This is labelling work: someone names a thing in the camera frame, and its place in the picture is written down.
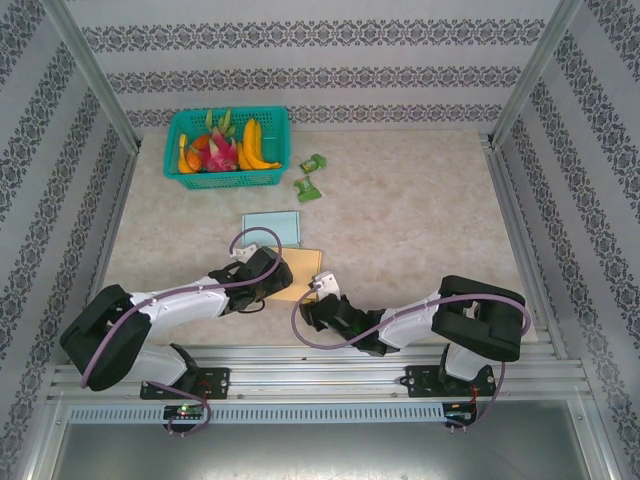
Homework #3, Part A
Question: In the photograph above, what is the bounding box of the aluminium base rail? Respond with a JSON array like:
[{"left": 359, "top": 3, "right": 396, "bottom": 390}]
[{"left": 47, "top": 343, "right": 595, "bottom": 403}]

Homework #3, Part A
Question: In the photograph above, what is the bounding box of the left small circuit board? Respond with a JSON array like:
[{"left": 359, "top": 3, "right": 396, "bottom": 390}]
[{"left": 163, "top": 404, "right": 206, "bottom": 420}]

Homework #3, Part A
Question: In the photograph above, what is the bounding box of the teal plastic basket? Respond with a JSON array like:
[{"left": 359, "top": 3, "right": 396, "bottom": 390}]
[{"left": 164, "top": 105, "right": 293, "bottom": 191}]

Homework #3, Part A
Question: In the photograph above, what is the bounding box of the yellow paper box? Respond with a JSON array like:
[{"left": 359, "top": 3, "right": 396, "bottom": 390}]
[{"left": 268, "top": 244, "right": 326, "bottom": 305}]

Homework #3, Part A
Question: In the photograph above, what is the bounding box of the left aluminium frame post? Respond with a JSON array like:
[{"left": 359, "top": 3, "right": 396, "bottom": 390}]
[{"left": 42, "top": 0, "right": 142, "bottom": 154}]

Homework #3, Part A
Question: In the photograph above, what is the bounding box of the aluminium side rail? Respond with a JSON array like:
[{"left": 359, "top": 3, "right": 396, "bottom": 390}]
[
  {"left": 68, "top": 139, "right": 146, "bottom": 365},
  {"left": 482, "top": 134, "right": 569, "bottom": 361}
]

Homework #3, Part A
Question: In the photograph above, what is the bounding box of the right aluminium frame post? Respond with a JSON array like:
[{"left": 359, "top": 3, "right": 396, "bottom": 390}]
[{"left": 489, "top": 0, "right": 585, "bottom": 149}]

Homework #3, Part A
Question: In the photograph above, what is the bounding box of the left aluminium side rail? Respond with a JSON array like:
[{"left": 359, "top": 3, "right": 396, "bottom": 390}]
[{"left": 68, "top": 139, "right": 146, "bottom": 365}]

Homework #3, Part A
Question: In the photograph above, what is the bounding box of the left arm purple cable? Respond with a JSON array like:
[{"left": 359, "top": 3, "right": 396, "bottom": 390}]
[{"left": 79, "top": 226, "right": 285, "bottom": 437}]

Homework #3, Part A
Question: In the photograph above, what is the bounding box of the single curved yellow banana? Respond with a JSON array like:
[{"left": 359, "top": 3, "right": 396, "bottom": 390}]
[{"left": 176, "top": 132, "right": 205, "bottom": 174}]

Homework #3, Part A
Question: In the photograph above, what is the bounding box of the aluminium frame post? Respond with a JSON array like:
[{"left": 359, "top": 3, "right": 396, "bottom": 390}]
[
  {"left": 489, "top": 0, "right": 585, "bottom": 149},
  {"left": 42, "top": 0, "right": 142, "bottom": 154}
]

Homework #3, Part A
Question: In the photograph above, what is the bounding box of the yellow banana bunch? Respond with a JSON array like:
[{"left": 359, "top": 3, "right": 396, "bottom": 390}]
[{"left": 237, "top": 117, "right": 284, "bottom": 173}]

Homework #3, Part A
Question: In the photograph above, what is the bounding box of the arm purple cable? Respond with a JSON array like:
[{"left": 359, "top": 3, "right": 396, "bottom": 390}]
[
  {"left": 290, "top": 283, "right": 532, "bottom": 435},
  {"left": 79, "top": 226, "right": 285, "bottom": 437}
]

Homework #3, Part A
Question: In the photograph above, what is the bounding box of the right small circuit board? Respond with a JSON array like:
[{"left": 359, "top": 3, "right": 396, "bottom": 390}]
[{"left": 444, "top": 401, "right": 479, "bottom": 421}]

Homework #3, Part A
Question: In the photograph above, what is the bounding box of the small circuit board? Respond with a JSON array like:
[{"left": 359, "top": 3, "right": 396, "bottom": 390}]
[
  {"left": 444, "top": 401, "right": 479, "bottom": 421},
  {"left": 163, "top": 404, "right": 206, "bottom": 420}
]

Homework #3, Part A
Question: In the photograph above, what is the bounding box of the grey metal panel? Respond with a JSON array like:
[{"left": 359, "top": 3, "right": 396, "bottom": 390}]
[{"left": 47, "top": 419, "right": 619, "bottom": 480}]

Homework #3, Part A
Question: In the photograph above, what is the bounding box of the right aluminium side rail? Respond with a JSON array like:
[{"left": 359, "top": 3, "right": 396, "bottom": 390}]
[{"left": 482, "top": 134, "right": 569, "bottom": 361}]

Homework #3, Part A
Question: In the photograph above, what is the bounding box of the green candy packet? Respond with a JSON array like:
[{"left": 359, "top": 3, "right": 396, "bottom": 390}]
[
  {"left": 298, "top": 153, "right": 329, "bottom": 174},
  {"left": 292, "top": 175, "right": 321, "bottom": 203}
]

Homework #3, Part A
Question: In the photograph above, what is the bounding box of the pink dragon fruit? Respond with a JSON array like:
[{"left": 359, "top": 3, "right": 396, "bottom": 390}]
[{"left": 199, "top": 108, "right": 240, "bottom": 173}]

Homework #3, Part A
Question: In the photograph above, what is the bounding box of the grey slotted cable duct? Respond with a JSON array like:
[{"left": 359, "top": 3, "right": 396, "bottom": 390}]
[{"left": 66, "top": 402, "right": 481, "bottom": 425}]

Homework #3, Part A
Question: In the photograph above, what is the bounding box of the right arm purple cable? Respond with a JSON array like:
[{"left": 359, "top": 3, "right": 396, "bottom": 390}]
[{"left": 290, "top": 283, "right": 532, "bottom": 435}]

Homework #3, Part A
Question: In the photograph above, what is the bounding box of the light blue paper box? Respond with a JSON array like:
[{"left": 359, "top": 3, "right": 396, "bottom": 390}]
[{"left": 241, "top": 210, "right": 303, "bottom": 250}]

